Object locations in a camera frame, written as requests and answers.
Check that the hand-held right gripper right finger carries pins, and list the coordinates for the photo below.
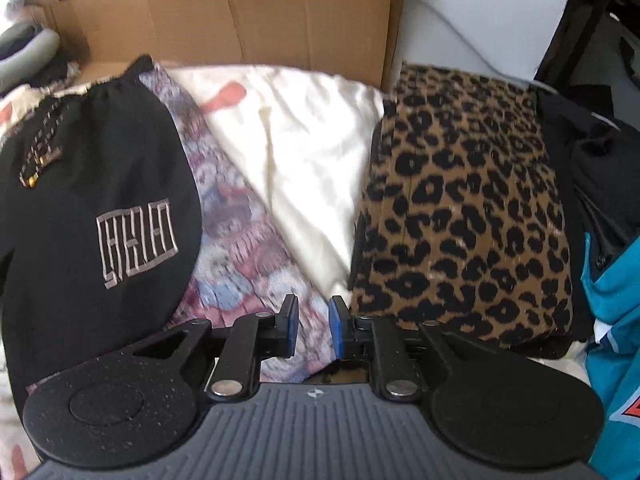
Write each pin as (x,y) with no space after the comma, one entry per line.
(337,330)

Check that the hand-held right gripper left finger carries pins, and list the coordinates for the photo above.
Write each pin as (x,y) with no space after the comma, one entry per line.
(294,325)

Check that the black pants with patterned lining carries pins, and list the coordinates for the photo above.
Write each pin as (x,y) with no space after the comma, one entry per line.
(100,170)

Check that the cream bear printed blanket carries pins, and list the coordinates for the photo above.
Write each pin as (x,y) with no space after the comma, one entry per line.
(300,160)

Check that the leopard print garment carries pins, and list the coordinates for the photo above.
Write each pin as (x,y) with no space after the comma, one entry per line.
(460,200)

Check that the teal printed garment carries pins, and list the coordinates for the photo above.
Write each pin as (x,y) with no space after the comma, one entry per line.
(620,310)

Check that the black folded garment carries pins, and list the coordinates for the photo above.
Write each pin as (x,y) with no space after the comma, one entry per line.
(595,160)

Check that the cardboard box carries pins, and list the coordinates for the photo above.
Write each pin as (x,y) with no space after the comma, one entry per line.
(225,15)

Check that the grey neck pillow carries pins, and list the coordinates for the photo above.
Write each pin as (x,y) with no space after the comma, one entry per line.
(27,47)

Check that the dark furniture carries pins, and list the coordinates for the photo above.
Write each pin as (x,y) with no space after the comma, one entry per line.
(570,10)

